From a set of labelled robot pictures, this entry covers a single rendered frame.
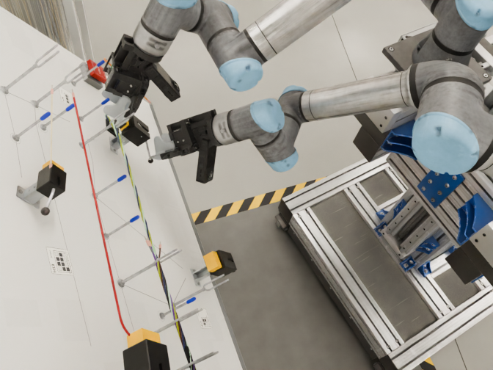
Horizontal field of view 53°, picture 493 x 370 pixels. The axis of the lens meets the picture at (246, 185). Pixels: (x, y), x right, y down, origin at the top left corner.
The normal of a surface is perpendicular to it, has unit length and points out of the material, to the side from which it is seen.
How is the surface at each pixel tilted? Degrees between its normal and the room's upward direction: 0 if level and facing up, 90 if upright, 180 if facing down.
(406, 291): 0
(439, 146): 89
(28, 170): 54
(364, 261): 0
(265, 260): 0
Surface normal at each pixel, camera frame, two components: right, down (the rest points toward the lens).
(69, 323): 0.83, -0.49
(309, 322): 0.13, -0.49
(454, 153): -0.44, 0.73
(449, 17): -0.90, 0.31
